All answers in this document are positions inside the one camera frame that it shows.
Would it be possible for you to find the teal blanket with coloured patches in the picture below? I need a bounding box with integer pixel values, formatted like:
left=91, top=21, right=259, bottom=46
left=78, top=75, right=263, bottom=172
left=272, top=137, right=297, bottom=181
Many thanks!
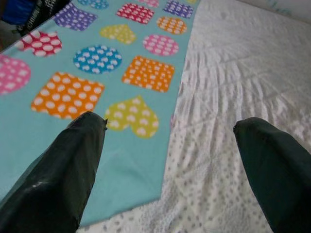
left=0, top=0, right=201, bottom=228

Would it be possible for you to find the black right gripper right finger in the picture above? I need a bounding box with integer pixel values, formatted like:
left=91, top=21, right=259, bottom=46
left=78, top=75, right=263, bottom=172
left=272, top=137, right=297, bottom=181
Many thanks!
left=233, top=116, right=311, bottom=233

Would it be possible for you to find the black bag with white print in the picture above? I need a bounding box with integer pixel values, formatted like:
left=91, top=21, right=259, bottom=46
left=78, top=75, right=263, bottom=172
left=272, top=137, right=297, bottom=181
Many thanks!
left=13, top=0, right=71, bottom=37

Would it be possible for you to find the blue bag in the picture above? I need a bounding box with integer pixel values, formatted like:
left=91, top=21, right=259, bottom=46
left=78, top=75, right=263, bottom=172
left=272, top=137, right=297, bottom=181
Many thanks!
left=0, top=0, right=39, bottom=26

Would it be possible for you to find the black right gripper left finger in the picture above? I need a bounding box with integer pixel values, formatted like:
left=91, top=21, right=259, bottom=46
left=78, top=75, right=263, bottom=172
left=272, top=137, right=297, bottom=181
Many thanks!
left=0, top=111, right=109, bottom=233

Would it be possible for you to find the white quilted mattress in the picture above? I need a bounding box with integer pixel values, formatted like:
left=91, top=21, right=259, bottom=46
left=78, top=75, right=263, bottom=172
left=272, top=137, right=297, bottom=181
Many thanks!
left=80, top=0, right=311, bottom=233

